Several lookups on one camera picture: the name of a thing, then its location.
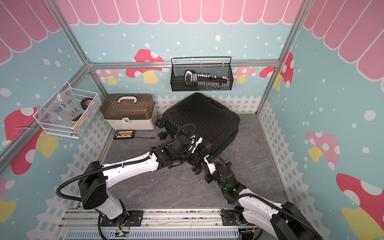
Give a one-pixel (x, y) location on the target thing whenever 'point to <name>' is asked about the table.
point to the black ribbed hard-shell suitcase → (198, 114)
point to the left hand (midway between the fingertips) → (202, 158)
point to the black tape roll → (85, 102)
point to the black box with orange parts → (124, 134)
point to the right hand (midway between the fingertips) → (202, 165)
